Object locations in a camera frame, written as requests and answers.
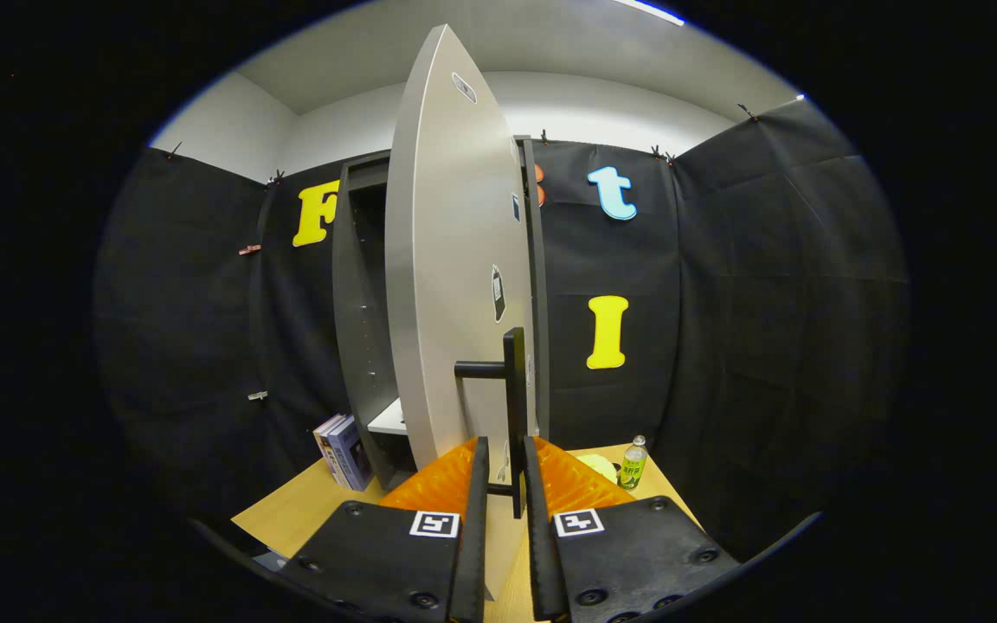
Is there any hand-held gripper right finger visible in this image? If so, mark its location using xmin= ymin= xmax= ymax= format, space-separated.
xmin=523 ymin=435 xmax=742 ymax=623

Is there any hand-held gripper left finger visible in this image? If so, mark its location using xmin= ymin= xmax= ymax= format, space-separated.
xmin=278 ymin=437 xmax=491 ymax=623

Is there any black door handle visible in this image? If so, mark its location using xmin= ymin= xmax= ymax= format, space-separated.
xmin=454 ymin=327 xmax=528 ymax=520

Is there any dark grey shoe cabinet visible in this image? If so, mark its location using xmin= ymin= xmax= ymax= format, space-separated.
xmin=331 ymin=137 xmax=551 ymax=492

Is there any beige shoe cabinet door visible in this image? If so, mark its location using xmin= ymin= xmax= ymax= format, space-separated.
xmin=384 ymin=24 xmax=543 ymax=602

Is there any white cabinet shelf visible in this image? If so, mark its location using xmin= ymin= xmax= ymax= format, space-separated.
xmin=367 ymin=396 xmax=408 ymax=436

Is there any clear green label bottle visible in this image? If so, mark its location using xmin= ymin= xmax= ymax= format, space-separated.
xmin=618 ymin=435 xmax=649 ymax=491

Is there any blue paperback book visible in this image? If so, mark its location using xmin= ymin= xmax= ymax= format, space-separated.
xmin=330 ymin=415 xmax=375 ymax=492

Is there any black backdrop cloth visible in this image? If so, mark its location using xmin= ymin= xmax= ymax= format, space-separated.
xmin=93 ymin=97 xmax=910 ymax=563

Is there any long ceiling light strip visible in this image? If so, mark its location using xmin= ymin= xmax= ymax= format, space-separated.
xmin=615 ymin=0 xmax=685 ymax=27

